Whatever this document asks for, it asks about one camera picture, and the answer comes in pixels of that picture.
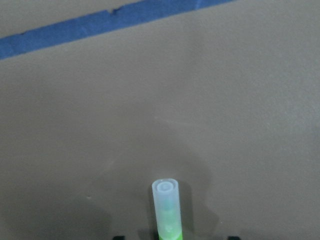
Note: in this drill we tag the green marker pen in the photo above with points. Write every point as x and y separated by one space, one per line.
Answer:
166 201

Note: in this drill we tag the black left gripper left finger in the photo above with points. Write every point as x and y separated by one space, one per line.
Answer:
118 237

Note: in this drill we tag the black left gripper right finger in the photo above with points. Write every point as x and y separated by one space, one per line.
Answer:
232 238

